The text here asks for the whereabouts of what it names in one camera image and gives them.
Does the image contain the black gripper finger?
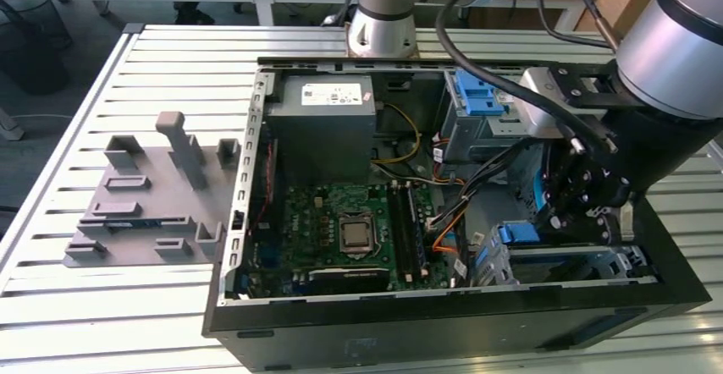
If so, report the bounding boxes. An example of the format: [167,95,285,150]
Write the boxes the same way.
[541,136,608,231]
[564,170,634,244]

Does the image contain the hard disk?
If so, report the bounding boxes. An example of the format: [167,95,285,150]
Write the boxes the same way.
[473,220,622,284]

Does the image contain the metal disk bay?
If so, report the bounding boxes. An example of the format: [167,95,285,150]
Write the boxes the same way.
[488,218,648,286]

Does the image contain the metal drive cage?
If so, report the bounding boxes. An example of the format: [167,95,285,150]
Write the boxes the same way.
[438,69,542,166]

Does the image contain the blue plastic drive latch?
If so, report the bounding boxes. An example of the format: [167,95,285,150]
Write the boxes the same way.
[453,70,508,118]

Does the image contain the dark RAM stick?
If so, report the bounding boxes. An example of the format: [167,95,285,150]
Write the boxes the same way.
[406,185,432,280]

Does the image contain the black RAM slot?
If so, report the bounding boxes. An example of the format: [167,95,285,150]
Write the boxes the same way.
[388,181,412,281]

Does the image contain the CPU socket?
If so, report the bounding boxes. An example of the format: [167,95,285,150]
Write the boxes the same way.
[336,211,378,261]

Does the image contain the silver CPU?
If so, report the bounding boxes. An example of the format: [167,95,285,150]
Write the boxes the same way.
[341,221,372,249]

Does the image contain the grey power supply unit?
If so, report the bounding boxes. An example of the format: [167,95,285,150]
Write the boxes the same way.
[262,73,378,185]

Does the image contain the black graphics card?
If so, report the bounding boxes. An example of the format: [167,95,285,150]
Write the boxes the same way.
[302,265,392,295]

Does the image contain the black PC case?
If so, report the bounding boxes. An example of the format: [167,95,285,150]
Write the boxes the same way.
[201,54,713,373]

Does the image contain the green motherboard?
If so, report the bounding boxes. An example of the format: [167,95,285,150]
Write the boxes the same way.
[246,181,456,300]

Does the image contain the grey parts rack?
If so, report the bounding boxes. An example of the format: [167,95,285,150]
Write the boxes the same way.
[62,110,245,270]

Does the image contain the black chair base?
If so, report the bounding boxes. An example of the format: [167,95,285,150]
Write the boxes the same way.
[171,0,245,26]

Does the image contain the black mesh bin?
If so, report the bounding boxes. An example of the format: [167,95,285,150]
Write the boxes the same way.
[0,0,73,96]

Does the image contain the white metal stand foot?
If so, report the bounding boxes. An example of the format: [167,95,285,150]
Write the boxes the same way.
[0,107,26,141]

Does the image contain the blue data wire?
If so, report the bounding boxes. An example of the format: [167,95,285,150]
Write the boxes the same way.
[529,170,557,219]

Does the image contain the black cable bundle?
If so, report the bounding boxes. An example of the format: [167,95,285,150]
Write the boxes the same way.
[426,135,542,234]

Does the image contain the black camera bracket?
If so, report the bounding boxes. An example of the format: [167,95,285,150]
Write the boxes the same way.
[556,63,648,111]

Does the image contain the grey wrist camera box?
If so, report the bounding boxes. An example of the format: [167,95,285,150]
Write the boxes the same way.
[516,67,602,140]

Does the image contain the orange wires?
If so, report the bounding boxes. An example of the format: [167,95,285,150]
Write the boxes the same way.
[432,228,461,261]

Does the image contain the yellow wires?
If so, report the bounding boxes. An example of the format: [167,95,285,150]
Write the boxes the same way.
[369,102,424,166]

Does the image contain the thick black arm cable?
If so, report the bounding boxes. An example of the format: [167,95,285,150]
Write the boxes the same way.
[433,0,588,155]

